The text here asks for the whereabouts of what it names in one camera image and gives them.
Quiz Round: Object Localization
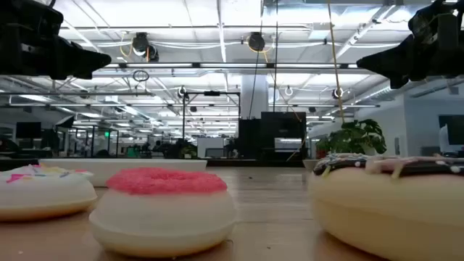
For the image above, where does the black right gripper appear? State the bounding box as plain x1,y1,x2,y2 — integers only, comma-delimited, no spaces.
356,0,464,90

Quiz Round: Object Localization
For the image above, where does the black computer monitor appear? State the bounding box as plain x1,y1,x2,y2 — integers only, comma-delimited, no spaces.
438,115,464,146
15,121,42,139

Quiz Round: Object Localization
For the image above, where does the black coiled cable loop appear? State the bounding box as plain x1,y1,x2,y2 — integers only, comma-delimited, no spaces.
132,69,150,83

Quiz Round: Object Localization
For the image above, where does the chocolate iced donut with sprinkles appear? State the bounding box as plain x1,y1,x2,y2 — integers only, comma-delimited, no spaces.
307,152,464,261

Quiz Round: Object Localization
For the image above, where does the white donut with coloured sprinkles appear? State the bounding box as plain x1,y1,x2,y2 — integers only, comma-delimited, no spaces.
0,163,98,223

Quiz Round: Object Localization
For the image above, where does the black hanging cable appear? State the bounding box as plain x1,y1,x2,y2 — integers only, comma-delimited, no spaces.
273,0,280,113

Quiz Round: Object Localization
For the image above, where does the green leafy potted plant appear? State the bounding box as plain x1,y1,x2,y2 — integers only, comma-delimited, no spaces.
315,118,387,157

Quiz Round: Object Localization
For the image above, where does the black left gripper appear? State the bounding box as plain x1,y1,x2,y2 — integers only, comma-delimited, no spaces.
0,0,112,80

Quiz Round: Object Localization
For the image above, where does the white board panel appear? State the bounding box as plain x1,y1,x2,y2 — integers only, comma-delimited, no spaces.
196,137,225,159

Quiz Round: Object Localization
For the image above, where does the wide white bowl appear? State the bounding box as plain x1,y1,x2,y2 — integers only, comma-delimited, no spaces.
38,158,208,188

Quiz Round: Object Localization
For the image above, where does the white building column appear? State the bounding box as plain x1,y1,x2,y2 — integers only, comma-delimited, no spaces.
241,75,269,120

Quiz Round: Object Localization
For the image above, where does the long ceiling light bar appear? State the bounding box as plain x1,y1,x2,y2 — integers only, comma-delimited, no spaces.
104,62,360,70

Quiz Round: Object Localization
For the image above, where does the black cabinet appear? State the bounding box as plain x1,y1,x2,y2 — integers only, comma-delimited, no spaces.
238,111,307,162

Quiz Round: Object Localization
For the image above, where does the white donut with pink icing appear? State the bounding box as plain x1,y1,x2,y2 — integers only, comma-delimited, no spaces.
88,167,237,259

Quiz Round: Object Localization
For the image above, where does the small green plant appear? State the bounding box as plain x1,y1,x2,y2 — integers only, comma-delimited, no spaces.
180,144,198,160

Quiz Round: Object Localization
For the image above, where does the yellow hanging cable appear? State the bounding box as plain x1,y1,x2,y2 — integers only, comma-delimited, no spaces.
327,0,346,124

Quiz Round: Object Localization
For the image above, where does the large black ceiling cord reel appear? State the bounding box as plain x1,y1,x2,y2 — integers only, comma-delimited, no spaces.
247,31,266,52
131,32,160,62

